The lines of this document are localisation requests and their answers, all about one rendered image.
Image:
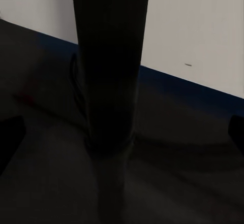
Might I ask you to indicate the desk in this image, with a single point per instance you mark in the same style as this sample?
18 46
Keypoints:
51 180

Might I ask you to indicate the monitor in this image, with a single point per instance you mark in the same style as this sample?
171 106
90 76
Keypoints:
201 41

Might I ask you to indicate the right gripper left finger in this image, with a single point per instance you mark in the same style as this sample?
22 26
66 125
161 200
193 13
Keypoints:
12 132

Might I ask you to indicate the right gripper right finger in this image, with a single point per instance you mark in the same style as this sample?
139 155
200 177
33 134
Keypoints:
236 131

